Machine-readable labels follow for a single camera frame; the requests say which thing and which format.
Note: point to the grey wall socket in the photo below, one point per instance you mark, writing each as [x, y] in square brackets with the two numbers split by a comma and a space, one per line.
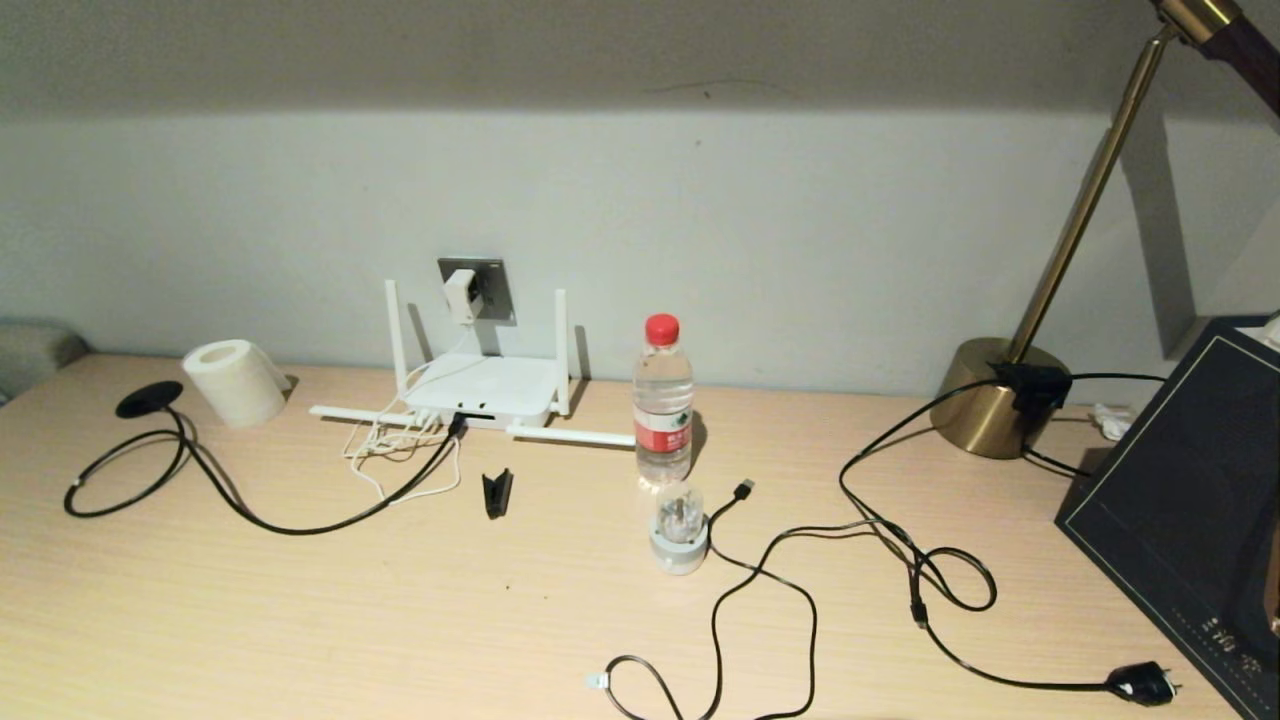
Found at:
[497, 292]

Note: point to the white wifi router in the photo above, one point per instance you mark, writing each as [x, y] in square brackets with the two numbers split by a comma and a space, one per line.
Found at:
[490, 385]

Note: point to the crumpled white tissue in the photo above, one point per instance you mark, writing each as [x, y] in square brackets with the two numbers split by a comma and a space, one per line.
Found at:
[1112, 422]

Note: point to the black round desk grommet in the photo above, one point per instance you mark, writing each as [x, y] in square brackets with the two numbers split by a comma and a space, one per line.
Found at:
[150, 398]

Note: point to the small black clip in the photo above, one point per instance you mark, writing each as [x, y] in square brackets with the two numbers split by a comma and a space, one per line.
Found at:
[497, 495]

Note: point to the black inline switch box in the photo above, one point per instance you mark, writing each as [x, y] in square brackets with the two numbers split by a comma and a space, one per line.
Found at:
[1035, 387]

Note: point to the small white dome humidifier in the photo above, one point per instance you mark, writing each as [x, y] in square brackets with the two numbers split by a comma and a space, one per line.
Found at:
[680, 545]

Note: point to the white toilet paper roll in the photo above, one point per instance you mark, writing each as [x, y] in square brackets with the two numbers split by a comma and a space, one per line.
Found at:
[235, 385]

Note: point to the white power adapter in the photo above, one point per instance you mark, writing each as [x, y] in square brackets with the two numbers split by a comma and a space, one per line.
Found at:
[460, 293]

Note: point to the clear water bottle red cap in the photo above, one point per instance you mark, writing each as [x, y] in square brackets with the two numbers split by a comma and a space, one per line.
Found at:
[663, 400]

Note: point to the brass desk lamp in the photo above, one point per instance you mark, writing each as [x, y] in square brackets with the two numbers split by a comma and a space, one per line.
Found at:
[985, 410]

